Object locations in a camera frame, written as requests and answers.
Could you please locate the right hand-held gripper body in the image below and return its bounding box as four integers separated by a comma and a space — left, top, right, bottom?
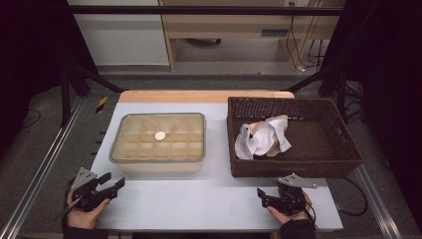
265, 172, 317, 217

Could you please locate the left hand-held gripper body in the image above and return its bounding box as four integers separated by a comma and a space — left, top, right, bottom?
70, 166, 112, 213

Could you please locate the cream divided storage box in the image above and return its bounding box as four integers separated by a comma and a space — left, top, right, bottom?
108, 113, 207, 174

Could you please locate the white sock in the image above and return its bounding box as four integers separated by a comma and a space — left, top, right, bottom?
253, 118, 293, 157
234, 123, 257, 161

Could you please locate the brown wicker basket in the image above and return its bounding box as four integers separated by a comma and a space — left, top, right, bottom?
226, 96, 365, 179

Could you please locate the clear box lid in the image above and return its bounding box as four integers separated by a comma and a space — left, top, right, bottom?
108, 112, 207, 164

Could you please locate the person's right hand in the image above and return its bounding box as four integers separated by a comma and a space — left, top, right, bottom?
266, 192, 314, 225

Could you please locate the person's left hand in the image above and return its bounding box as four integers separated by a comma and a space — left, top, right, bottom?
66, 190, 111, 231

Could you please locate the white table mat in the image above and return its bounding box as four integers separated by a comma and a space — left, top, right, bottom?
90, 102, 344, 232

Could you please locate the yellow black tape strip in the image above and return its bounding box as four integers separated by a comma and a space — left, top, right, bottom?
95, 96, 109, 115

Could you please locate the black metal stand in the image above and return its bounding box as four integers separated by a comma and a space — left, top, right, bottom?
60, 63, 125, 127
284, 64, 348, 124

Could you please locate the white cabinet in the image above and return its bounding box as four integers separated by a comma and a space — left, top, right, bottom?
68, 0, 171, 67

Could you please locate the black curtain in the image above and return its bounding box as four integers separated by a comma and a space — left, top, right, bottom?
0, 0, 100, 158
318, 0, 422, 231

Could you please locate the wooden desk shelf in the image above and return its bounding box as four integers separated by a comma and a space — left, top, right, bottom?
158, 0, 347, 72

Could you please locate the black horizontal bar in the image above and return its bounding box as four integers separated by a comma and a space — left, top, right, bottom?
68, 4, 346, 17

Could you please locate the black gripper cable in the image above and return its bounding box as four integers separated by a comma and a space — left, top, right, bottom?
58, 195, 83, 221
303, 198, 318, 231

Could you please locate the aluminium rail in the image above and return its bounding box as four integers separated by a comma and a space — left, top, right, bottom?
355, 163, 404, 239
0, 96, 86, 239

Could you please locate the black floor cable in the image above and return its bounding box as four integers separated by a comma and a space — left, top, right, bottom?
335, 176, 369, 217
20, 108, 43, 131

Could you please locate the black cable bundle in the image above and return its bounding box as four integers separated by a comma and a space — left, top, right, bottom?
308, 39, 325, 73
343, 80, 366, 124

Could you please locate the black hanging cable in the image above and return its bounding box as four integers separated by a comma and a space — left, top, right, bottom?
286, 2, 302, 70

